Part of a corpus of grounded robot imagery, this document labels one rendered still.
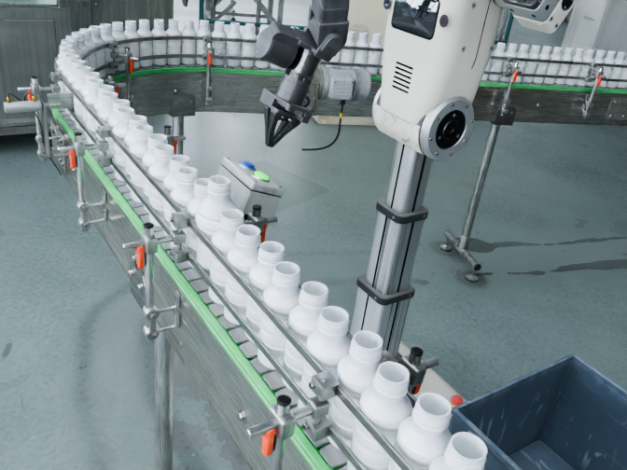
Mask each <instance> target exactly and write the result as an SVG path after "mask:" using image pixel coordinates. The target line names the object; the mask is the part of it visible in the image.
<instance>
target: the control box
mask: <svg viewBox="0 0 627 470"><path fill-rule="evenodd" d="M255 172H261V173H262V171H261V170H260V169H258V168H257V167H256V166H255V169H252V168H248V167H246V166H244V165H243V164H242V163H241V161H239V160H236V159H230V158H226V157H224V158H223V159H222V162H221V165H220V167H219V169H218V172H217V174H216V175H223V176H227V177H228V178H229V179H230V180H231V181H230V182H231V189H230V190H231V193H230V198H231V199H232V201H233V202H234V203H235V204H236V205H237V207H238V209H239V210H240V211H242V212H243V213H244V221H245V220H247V219H248V214H249V213H252V212H253V205H255V204H258V205H260V206H261V207H262V208H261V216H262V217H264V218H265V217H271V216H273V215H274V213H275V211H276V208H277V206H278V204H279V201H280V199H281V196H282V195H283V193H284V189H283V188H281V187H280V186H279V185H278V184H276V183H275V182H274V181H273V180H271V178H270V177H269V179H268V180H265V179H262V178H259V177H257V176H256V175H255Z"/></svg>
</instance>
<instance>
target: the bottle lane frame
mask: <svg viewBox="0 0 627 470"><path fill-rule="evenodd" d="M56 118H57V125H58V127H59V129H60V132H61V134H62V135H63V138H64V146H69V145H73V140H75V136H74V131H73V130H72V129H71V127H70V126H69V125H68V123H67V122H66V121H65V119H64V118H63V117H62V116H61V115H58V116H56ZM85 154H86V155H85V156H83V159H84V174H85V188H86V201H87V202H88V204H91V203H97V202H101V201H103V196H102V192H103V189H104V190H105V192H106V203H104V204H102V205H100V206H93V207H91V208H90V210H89V211H88V215H89V216H90V218H91V220H97V219H101V218H104V213H103V209H104V206H105V208H106V209H107V220H105V221H103V222H99V223H94V225H95V226H96V227H97V229H98V230H99V232H100V233H101V235H102V236H103V238H104V240H105V242H106V243H107V245H108V246H109V248H110V250H111V251H112V253H113V254H114V256H115V257H116V259H117V261H118V262H119V264H120V265H121V266H122V268H123V270H124V271H125V273H126V274H127V276H128V277H129V279H130V276H129V270H130V263H131V261H132V262H133V263H136V264H137V259H136V251H135V249H131V250H125V251H123V250H122V244H123V243H126V242H136V241H141V232H142V231H144V222H143V221H142V220H141V218H140V216H139V215H138V214H137V213H136V212H135V210H134V208H132V206H131V205H130V204H129V201H128V200H126V199H125V198H124V197H123V194H121V193H120V192H119V190H118V187H116V186H115V185H114V183H113V182H112V180H111V179H110V178H109V177H108V176H107V173H105V171H104V170H103V168H102V167H101V166H100V165H99V164H98V161H96V160H95V158H94V157H93V155H92V154H91V153H90V151H89V150H85ZM65 158H66V170H67V173H66V172H65V171H64V169H63V167H62V166H61V171H62V174H63V176H64V177H65V179H66V180H67V182H68V184H69V185H70V187H71V188H72V189H73V191H74V192H75V194H76V195H77V197H78V186H77V162H76V168H75V169H71V167H70V158H69V155H68V156H65ZM167 252H168V251H165V250H164V249H163V248H162V246H161V245H160V244H158V252H157V253H156V254H154V305H155V306H156V308H157V309H158V310H159V309H163V308H167V307H171V306H173V305H174V295H175V290H177V291H178V292H179V294H180V308H179V309H178V308H175V309H173V310H171V311H165V312H161V313H160V315H159V317H158V319H156V322H157V323H158V325H159V327H160V328H163V327H165V326H169V325H173V324H174V310H177V311H178V312H179V314H180V327H175V328H173V329H171V330H167V331H163V333H164V335H165V337H166V338H167V339H168V340H169V342H170V343H171V345H172V347H173V348H174V350H175V352H176V353H177V355H178V357H179V358H180V360H181V361H182V363H183V365H184V366H185V368H186V369H187V371H188V373H189V375H190V376H191V377H192V378H193V380H194V381H195V383H196V385H197V386H198V388H199V389H200V391H201V392H202V395H203V396H204V398H205V399H206V401H207V402H208V404H209V406H210V407H211V409H212V410H213V412H214V413H215V414H216V416H217V418H218V419H219V421H220V423H221V424H222V426H223V427H224V429H225V430H226V432H227V434H228V435H229V437H230V439H231V440H232V442H233V444H234V445H235V447H236V448H237V450H238V451H239V452H240V454H241V455H242V457H243V458H244V461H245V462H246V464H247V465H248V467H249V468H250V470H269V465H270V458H271V455H269V456H267V457H265V456H263V454H262V437H263V435H258V436H255V437H253V438H250V439H249V438H248V437H247V436H246V433H245V430H246V429H247V428H249V427H252V426H254V425H257V424H260V423H262V422H265V421H267V420H268V415H269V407H270V406H271V405H273V404H276V403H277V402H276V400H277V396H276V392H278V391H280V390H282V389H279V390H272V389H271V388H270V387H269V385H268V384H267V383H266V381H265V380H264V379H263V376H264V375H266V374H268V373H270V372H268V373H263V374H259V373H258V372H257V370H256V369H255V368H254V366H253V365H252V364H251V360H252V359H254V358H256V357H253V358H247V357H246V356H245V355H244V353H243V352H242V350H241V349H240V345H241V344H242V343H238V344H237V343H235V341H234V340H233V339H232V337H231V336H230V334H229V331H230V330H232V329H229V330H226V329H225V328H224V327H223V325H222V324H221V323H220V322H219V321H218V318H219V317H222V316H217V317H216V316H214V314H213V313H212V312H211V310H210V309H209V305H211V304H205V302H204V301H203V300H202V298H201V297H200V293H202V292H200V293H198V292H196V290H195V289H194V288H193V286H192V285H191V282H193V281H188V280H187V278H186V277H185V276H184V274H183V270H180V269H179V268H178V267H177V266H176V264H175V263H174V260H172V259H171V258H170V257H169V256H168V254H167ZM326 445H327V444H326ZM326 445H322V446H318V447H316V446H315V445H314V444H313V443H312V441H311V440H310V439H309V438H308V436H307V435H305V433H304V429H303V427H302V426H299V425H298V424H297V423H295V430H294V435H293V436H291V437H289V438H287V439H286V444H285V451H284V458H283V465H282V470H339V469H341V468H342V467H344V465H342V466H338V467H335V468H331V467H330V466H329V464H328V463H327V461H326V460H325V459H324V457H323V456H322V455H321V453H320V449H321V448H323V447H324V446H326Z"/></svg>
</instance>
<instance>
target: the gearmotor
mask: <svg viewBox="0 0 627 470"><path fill-rule="evenodd" d="M370 91H371V76H370V73H369V71H368V70H366V69H352V68H345V67H323V66H320V67H319V68H318V70H317V72H316V74H315V77H314V79H313V82H312V85H311V87H310V88H309V91H308V93H307V95H306V98H305V100H304V103H303V105H302V106H304V107H306V108H307V109H309V110H310V111H312V112H313V116H316V108H317V101H318V100H335V101H341V102H340V104H341V112H340V121H339V129H338V134H337V136H336V138H335V139H334V141H333V142H332V143H331V144H329V145H327V146H324V147H319V148H302V150H309V151H310V150H320V149H325V148H327V147H330V146H331V145H333V144H334V143H335V142H336V141H337V139H338V137H339V134H340V131H341V119H342V110H343V106H344V105H345V101H359V102H365V101H366V100H367V99H368V98H369V95H370Z"/></svg>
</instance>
